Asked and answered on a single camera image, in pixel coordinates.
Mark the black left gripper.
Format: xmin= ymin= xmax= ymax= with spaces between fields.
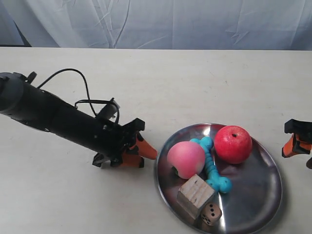
xmin=92 ymin=118 xmax=157 ymax=168

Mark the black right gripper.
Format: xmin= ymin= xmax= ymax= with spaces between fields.
xmin=282 ymin=119 xmax=312 ymax=158

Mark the pink toy peach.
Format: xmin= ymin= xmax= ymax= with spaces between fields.
xmin=167 ymin=141 xmax=205 ymax=179

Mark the round steel plate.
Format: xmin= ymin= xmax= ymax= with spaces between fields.
xmin=155 ymin=123 xmax=283 ymax=234

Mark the red toy apple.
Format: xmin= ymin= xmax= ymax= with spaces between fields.
xmin=214 ymin=125 xmax=253 ymax=164

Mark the wooden cube block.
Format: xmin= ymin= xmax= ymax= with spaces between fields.
xmin=177 ymin=175 xmax=216 ymax=219

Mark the teal rubber bone toy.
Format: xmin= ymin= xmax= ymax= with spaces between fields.
xmin=190 ymin=136 xmax=232 ymax=194

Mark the small wooden die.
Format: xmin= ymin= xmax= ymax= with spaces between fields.
xmin=200 ymin=203 xmax=222 ymax=226

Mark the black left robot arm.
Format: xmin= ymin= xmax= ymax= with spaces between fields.
xmin=0 ymin=72 xmax=157 ymax=168

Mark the white backdrop cloth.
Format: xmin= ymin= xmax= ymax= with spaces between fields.
xmin=0 ymin=0 xmax=312 ymax=50

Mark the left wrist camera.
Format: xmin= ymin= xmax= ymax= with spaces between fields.
xmin=97 ymin=98 xmax=119 ymax=119

